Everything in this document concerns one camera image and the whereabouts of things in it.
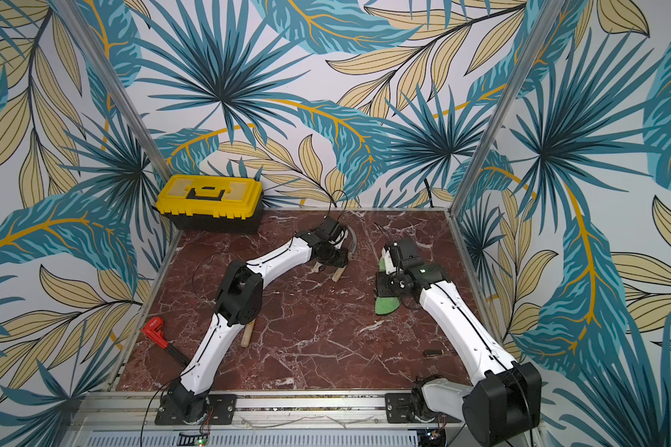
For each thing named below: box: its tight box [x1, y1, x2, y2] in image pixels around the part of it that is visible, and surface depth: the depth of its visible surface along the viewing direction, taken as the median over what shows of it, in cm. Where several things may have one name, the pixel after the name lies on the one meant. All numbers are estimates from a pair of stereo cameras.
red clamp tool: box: [141, 316, 191, 366], surface depth 87 cm
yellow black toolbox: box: [155, 174, 264, 233], surface depth 103 cm
